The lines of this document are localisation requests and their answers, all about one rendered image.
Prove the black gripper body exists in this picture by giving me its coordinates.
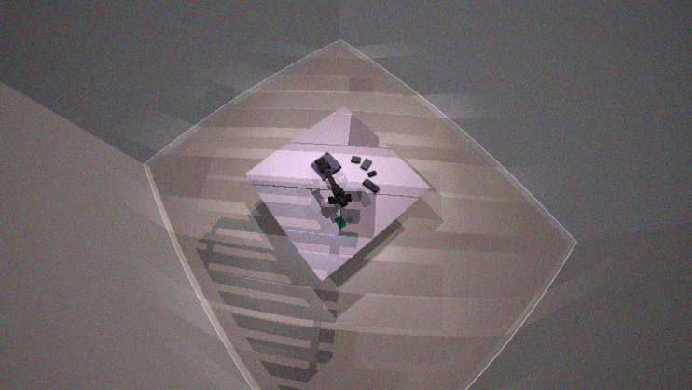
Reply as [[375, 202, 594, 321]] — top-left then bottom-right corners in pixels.
[[328, 194, 352, 204]]

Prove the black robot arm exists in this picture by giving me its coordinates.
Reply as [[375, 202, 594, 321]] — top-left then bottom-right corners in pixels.
[[314, 156, 348, 207]]

